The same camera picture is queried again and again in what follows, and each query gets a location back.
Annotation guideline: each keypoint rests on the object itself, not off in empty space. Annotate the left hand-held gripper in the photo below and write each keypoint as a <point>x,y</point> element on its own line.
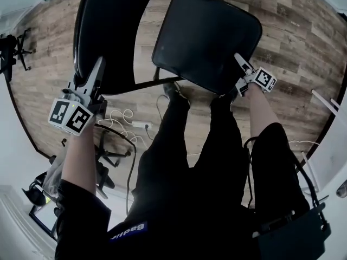
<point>71,115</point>

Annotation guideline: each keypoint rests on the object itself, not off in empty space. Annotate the person's left shoe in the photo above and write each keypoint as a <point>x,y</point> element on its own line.
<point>171,88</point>

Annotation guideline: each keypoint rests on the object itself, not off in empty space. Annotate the person's left forearm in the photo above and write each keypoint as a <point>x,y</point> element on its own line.
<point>80,158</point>

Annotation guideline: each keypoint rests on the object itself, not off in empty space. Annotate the black folding chair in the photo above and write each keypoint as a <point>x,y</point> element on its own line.
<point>206,36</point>

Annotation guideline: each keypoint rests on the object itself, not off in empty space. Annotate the person's right forearm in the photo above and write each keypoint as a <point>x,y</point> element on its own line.
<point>259,110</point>

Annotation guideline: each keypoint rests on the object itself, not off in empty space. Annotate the white table frame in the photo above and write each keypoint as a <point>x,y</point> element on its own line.
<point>325,104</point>

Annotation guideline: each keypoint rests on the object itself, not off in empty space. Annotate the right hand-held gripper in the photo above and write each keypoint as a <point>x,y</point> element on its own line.
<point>261,79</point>

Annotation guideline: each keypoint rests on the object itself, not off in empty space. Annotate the person's right leg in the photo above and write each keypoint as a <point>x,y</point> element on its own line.
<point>219,145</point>

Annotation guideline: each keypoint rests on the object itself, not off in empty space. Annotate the person's leg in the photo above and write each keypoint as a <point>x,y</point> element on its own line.
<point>219,145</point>
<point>162,150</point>

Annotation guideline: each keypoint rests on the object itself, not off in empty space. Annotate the person's black jacket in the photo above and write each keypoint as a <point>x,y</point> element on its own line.
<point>189,231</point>

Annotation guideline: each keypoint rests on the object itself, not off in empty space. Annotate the white power strip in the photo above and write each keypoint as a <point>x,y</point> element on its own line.
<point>141,124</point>

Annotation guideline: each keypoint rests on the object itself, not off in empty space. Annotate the black waist pouch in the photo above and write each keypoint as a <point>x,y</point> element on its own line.
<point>292,237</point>

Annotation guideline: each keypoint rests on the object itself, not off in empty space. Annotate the black framed panel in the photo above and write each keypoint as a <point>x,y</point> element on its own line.
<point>40,221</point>

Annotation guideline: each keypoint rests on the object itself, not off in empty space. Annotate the person's left leg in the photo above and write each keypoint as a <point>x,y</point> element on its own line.
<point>162,150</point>

